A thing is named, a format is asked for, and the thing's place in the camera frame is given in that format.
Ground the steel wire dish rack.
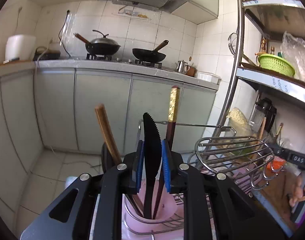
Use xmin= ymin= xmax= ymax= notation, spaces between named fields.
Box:
xmin=122 ymin=119 xmax=285 ymax=240

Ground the steel kettle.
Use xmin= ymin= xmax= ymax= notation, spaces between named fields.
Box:
xmin=175 ymin=60 xmax=190 ymax=74

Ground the orange packet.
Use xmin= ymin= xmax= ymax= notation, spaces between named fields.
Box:
xmin=266 ymin=157 xmax=286 ymax=176

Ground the green plastic basket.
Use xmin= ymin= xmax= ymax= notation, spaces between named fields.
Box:
xmin=258 ymin=54 xmax=296 ymax=77

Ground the white rectangular dish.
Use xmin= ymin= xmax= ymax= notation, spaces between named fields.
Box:
xmin=196 ymin=72 xmax=221 ymax=85

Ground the black lidded wok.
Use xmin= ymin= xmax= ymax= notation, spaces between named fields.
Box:
xmin=73 ymin=30 xmax=120 ymax=56

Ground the person's right hand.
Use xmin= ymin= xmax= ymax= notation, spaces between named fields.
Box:
xmin=289 ymin=175 xmax=305 ymax=207

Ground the pink plastic utensil cup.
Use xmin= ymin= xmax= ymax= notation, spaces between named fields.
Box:
xmin=123 ymin=179 xmax=183 ymax=231

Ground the gold-tipped dark chopstick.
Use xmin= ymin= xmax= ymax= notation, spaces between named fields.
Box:
xmin=152 ymin=86 xmax=180 ymax=219

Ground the black blender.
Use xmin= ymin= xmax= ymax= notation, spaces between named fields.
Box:
xmin=249 ymin=98 xmax=277 ymax=133

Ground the light wooden chopstick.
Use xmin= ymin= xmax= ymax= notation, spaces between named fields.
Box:
xmin=94 ymin=103 xmax=143 ymax=215

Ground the steel shelf unit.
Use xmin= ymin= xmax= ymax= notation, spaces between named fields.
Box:
xmin=217 ymin=0 xmax=305 ymax=238

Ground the white rice cooker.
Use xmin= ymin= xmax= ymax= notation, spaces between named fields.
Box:
xmin=5 ymin=34 xmax=36 ymax=61

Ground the black plastic knife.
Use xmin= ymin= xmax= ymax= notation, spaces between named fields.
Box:
xmin=143 ymin=113 xmax=162 ymax=219

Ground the clear plastic bag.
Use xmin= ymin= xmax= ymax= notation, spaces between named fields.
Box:
xmin=281 ymin=31 xmax=305 ymax=82

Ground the black frying pan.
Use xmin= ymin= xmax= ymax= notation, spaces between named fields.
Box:
xmin=132 ymin=40 xmax=169 ymax=63

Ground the pink plastic drip tray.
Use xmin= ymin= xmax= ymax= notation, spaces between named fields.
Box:
xmin=122 ymin=214 xmax=184 ymax=239

